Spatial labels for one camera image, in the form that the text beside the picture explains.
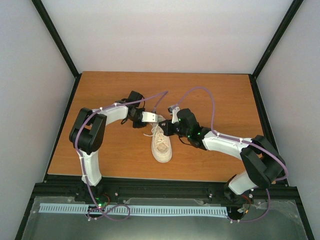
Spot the white shoelace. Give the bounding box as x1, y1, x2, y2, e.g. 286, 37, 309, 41
143, 123, 167, 148

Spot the white sneaker shoe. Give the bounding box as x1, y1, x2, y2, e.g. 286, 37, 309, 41
151, 114, 172, 163

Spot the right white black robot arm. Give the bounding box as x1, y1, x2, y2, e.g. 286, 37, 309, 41
159, 107, 288, 203

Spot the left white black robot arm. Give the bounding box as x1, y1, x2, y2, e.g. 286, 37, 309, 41
69, 91, 147, 202

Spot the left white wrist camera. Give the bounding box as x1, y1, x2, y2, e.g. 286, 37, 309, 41
141, 111, 158, 123

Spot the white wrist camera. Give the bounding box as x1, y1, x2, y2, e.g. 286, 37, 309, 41
141, 111, 158, 123
167, 105, 180, 124

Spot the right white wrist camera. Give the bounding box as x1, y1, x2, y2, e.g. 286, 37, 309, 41
167, 105, 180, 124

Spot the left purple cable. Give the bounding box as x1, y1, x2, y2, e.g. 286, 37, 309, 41
74, 90, 169, 223

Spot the purple cable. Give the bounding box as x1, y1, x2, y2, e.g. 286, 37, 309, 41
176, 86, 290, 224
74, 90, 169, 223

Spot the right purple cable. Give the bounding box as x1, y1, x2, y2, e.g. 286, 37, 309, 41
176, 86, 290, 224

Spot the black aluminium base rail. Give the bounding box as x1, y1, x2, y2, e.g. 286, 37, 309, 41
31, 174, 301, 205

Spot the left black frame post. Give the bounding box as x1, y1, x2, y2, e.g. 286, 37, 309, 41
31, 0, 82, 79

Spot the black frame post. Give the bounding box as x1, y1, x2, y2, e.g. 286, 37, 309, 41
31, 0, 82, 79
251, 0, 305, 79

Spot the light blue slotted cable duct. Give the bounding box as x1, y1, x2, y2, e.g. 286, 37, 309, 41
38, 203, 228, 218

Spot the right black frame post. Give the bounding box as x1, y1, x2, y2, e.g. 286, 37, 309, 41
251, 0, 305, 79

